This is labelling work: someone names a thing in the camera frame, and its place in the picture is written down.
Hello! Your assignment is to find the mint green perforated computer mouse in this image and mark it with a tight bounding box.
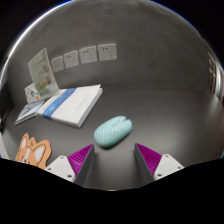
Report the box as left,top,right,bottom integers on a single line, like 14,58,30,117
93,115,133,150

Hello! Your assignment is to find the white book with blue stripe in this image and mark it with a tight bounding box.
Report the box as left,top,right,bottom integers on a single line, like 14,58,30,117
36,84,104,129

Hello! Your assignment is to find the orange corgi-shaped mouse pad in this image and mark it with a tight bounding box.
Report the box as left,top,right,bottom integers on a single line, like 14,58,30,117
14,133,53,170

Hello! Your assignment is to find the grey thin booklet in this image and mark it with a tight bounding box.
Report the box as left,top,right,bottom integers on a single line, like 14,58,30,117
14,98,46,126

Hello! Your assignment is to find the small white colourful printed card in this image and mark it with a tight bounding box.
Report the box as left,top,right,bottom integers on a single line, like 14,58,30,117
24,82,43,104

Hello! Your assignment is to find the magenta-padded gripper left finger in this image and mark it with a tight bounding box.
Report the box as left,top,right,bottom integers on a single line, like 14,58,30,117
44,143,96,187

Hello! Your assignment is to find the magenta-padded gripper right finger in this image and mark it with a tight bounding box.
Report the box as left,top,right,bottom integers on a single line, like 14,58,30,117
134,143,185,186

